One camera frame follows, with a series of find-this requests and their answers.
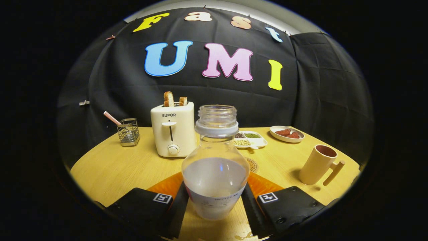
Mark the white divided bean dish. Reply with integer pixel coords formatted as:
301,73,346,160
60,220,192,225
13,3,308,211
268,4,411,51
233,131,268,150

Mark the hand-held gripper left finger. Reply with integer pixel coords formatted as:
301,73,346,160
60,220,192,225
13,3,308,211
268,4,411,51
95,172,190,240

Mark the round wooden coaster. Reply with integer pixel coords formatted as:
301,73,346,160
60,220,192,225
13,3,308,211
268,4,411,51
243,157,258,173

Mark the white round plate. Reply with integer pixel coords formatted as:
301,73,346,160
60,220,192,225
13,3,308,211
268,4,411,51
270,126,305,143

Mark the red striped straw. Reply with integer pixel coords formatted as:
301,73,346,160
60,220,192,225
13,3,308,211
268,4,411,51
103,111,122,126

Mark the wooden table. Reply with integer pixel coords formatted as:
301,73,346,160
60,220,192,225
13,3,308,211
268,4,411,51
70,127,361,241

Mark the clear plastic juice bottle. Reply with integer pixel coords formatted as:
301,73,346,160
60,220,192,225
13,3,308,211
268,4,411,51
182,105,250,221

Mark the cream cup with wooden handle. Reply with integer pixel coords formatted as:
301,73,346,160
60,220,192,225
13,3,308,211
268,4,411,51
299,145,345,186

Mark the wire mesh holder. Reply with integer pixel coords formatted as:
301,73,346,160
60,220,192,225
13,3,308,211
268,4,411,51
117,118,140,147

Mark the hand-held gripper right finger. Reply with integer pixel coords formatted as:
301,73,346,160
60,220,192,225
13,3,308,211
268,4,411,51
241,172,335,239

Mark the cream toaster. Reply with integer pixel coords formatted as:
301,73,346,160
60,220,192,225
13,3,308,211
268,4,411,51
150,102,198,158

